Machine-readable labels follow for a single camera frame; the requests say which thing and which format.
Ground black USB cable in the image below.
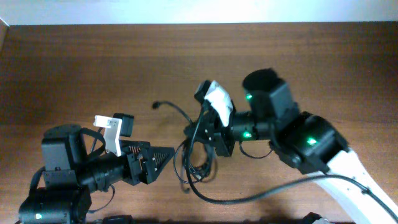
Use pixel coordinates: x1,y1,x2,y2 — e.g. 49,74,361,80
151,100,224,194

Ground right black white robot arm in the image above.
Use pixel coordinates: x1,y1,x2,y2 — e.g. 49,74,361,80
182,68,397,223

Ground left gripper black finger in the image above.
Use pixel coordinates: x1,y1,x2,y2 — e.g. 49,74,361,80
127,141,150,155
141,146,175,184

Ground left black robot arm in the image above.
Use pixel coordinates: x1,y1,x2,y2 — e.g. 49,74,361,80
19,124,175,223

